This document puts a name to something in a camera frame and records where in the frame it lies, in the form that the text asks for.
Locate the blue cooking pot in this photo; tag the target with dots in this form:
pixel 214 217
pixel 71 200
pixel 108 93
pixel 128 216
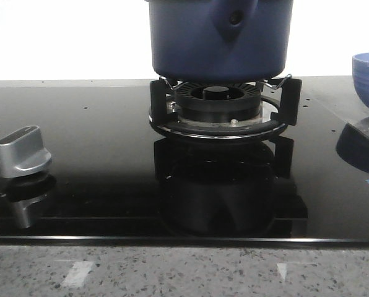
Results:
pixel 219 41

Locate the silver stove control knob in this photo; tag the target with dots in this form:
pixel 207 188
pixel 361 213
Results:
pixel 23 153

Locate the black pot support grate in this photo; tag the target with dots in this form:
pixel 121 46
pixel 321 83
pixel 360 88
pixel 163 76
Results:
pixel 279 109

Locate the silver wire pot reducer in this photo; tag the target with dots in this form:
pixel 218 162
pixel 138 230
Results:
pixel 273 83

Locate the black gas burner head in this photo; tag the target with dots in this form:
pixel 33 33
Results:
pixel 218 103

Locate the black glass stove top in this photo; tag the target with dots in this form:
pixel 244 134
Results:
pixel 114 181

